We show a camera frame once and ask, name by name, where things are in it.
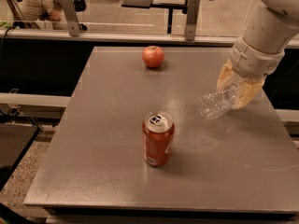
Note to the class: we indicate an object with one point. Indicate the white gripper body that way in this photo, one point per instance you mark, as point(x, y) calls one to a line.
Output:
point(252, 61)

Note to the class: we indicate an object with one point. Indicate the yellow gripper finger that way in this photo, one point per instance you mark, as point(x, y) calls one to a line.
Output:
point(245, 89)
point(227, 76)

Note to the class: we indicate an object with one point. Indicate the clear plastic water bottle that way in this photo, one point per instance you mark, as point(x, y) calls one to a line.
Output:
point(217, 103)

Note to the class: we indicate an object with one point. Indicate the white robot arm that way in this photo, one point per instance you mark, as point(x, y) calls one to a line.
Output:
point(272, 26)

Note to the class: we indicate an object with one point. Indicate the red coke can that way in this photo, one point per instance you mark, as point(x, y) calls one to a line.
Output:
point(158, 134)

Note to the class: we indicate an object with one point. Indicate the red apple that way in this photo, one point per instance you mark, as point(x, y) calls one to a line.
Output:
point(153, 56)

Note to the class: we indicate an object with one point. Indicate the seated person in background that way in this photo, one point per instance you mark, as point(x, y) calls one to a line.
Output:
point(31, 10)

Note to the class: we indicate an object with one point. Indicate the black side table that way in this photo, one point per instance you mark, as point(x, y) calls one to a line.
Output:
point(15, 140)

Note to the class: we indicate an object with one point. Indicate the metal bracket middle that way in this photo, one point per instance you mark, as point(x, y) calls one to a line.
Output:
point(191, 19)

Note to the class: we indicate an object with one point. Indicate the metal bracket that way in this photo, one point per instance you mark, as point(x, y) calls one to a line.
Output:
point(191, 19)
point(71, 17)

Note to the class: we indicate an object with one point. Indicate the metal bracket left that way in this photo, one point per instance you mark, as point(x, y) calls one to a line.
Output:
point(71, 17)

